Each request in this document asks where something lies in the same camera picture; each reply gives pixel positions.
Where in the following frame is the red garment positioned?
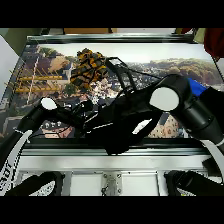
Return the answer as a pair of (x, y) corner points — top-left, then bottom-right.
(203, 27), (224, 62)

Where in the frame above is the yellow and black patterned garment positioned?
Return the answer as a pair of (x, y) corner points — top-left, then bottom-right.
(69, 47), (108, 90)

